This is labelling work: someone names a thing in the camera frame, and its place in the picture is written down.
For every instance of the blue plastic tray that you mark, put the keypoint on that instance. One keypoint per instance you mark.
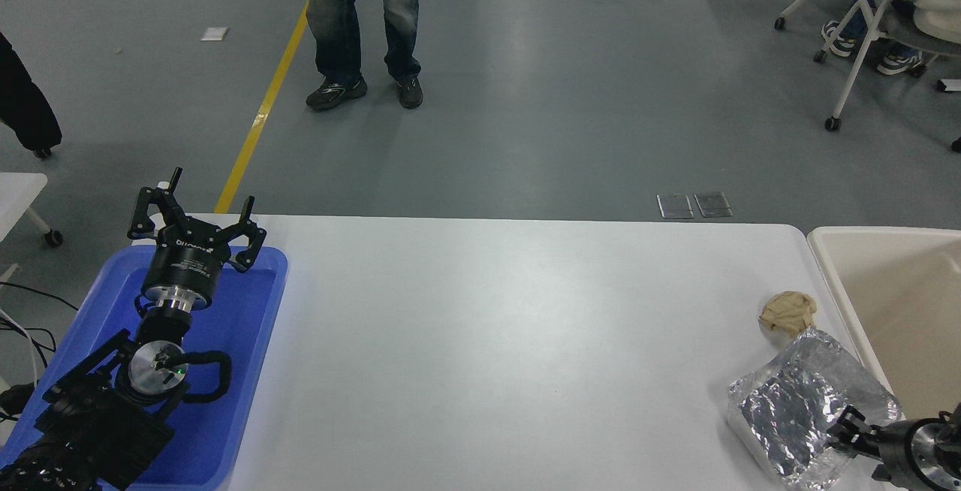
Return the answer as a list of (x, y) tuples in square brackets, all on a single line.
[(240, 326)]

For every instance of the silver foil plate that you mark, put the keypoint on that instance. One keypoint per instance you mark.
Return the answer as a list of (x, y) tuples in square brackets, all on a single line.
[(796, 408)]

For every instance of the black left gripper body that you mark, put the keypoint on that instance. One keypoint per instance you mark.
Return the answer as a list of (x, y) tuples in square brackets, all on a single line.
[(184, 266)]

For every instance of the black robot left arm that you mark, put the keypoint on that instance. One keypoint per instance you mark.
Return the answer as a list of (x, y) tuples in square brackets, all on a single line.
[(97, 431)]

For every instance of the standing person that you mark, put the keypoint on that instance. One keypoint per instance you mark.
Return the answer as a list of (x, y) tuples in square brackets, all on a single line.
[(338, 18)]

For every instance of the person in dark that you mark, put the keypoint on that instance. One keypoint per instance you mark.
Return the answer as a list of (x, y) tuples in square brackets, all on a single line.
[(22, 108)]

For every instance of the white side table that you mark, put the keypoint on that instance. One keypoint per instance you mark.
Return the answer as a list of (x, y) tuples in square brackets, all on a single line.
[(16, 194)]

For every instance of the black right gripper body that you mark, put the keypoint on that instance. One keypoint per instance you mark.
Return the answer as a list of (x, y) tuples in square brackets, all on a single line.
[(895, 450)]

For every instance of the large pale bin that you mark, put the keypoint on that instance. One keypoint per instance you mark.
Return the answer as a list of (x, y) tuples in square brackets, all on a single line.
[(901, 288)]

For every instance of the crumpled tan paper ball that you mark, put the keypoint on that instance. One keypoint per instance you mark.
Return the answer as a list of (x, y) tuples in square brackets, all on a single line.
[(788, 312)]

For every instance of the metal floor plate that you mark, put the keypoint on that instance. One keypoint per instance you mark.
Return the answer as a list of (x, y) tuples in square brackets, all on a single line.
[(675, 206), (712, 204)]

